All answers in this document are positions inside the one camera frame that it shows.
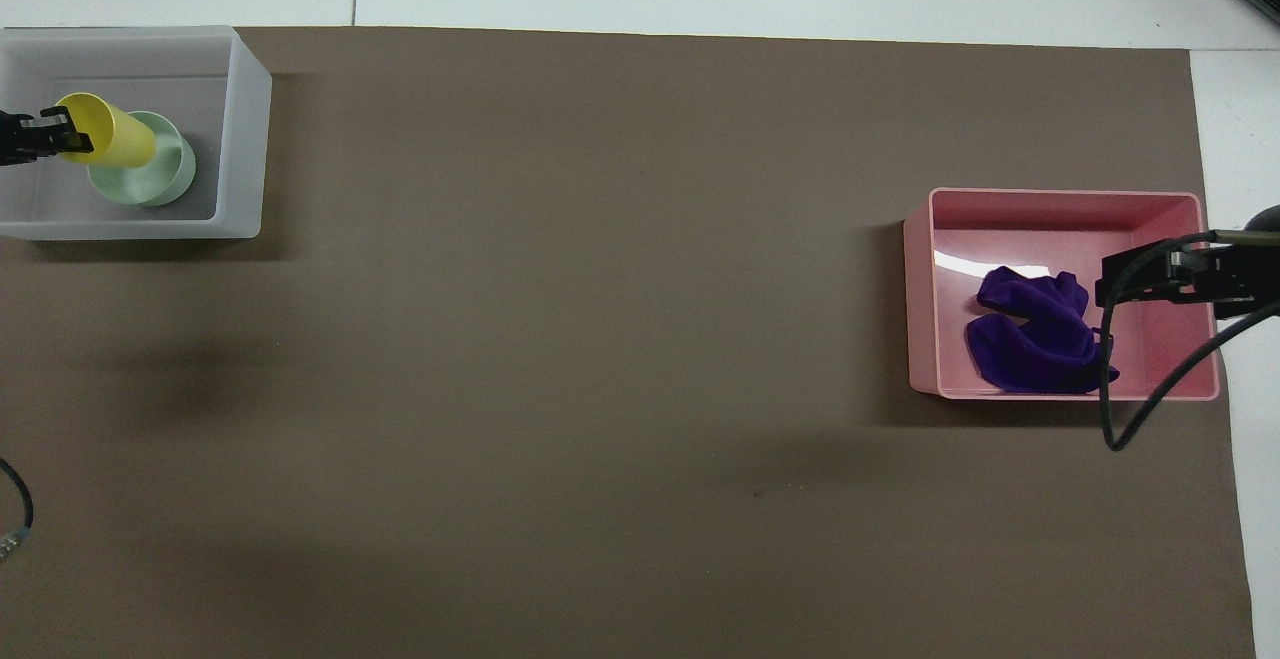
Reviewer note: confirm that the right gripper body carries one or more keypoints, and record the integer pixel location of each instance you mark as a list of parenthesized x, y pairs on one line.
[(1245, 279)]

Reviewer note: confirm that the yellow plastic cup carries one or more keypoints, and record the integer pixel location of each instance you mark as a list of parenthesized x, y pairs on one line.
[(115, 135)]

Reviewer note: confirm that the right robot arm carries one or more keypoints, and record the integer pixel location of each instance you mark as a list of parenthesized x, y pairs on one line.
[(1267, 217)]

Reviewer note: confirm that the pink plastic box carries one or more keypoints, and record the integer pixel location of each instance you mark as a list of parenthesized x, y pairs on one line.
[(1050, 227)]

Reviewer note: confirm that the translucent white plastic box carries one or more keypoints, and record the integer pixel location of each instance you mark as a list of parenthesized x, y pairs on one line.
[(246, 139)]

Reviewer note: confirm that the light green plastic cup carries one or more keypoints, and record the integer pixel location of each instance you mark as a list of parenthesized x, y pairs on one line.
[(162, 179)]

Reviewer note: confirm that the purple cloth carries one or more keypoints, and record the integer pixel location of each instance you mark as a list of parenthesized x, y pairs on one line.
[(1030, 351)]

